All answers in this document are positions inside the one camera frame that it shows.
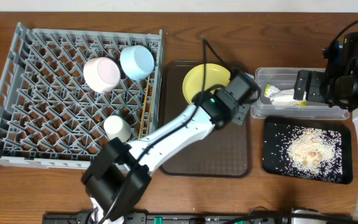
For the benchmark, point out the white cup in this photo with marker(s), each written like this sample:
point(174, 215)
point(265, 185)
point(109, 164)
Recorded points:
point(116, 127)

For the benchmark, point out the yellow plate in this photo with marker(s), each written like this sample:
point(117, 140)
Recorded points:
point(192, 83)

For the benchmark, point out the white bowl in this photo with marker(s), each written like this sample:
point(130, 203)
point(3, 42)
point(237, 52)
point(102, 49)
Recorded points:
point(101, 74)

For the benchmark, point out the grey dishwasher rack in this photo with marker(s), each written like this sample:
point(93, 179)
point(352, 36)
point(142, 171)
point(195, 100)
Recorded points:
point(49, 116)

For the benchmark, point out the black tray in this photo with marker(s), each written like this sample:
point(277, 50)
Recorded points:
point(335, 126)

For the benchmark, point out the white paper napkin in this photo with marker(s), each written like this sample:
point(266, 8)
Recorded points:
point(285, 98)

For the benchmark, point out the wooden chopstick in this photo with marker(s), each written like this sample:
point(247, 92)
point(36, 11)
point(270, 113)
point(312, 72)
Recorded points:
point(144, 108)
point(150, 115)

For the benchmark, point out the black equipment bar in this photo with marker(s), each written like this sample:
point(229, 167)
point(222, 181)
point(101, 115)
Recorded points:
point(257, 215)

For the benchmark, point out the brown serving tray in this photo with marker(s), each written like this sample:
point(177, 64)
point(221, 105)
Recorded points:
point(225, 153)

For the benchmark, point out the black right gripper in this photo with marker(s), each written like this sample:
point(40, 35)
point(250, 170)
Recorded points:
point(315, 79)

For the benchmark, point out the yellow green wrapper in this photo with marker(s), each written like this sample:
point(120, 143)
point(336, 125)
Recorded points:
point(270, 91)

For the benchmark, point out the light blue bowl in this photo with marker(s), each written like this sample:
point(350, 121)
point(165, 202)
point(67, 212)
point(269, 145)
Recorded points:
point(137, 62)

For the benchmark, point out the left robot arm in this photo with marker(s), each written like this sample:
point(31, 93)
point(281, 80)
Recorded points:
point(119, 175)

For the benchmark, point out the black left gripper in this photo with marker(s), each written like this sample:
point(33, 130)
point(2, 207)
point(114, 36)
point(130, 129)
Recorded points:
point(241, 113)

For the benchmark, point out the rice and food scraps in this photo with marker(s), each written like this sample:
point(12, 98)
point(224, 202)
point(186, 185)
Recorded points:
point(307, 153)

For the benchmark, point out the clear plastic bin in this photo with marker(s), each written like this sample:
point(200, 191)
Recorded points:
point(271, 73)

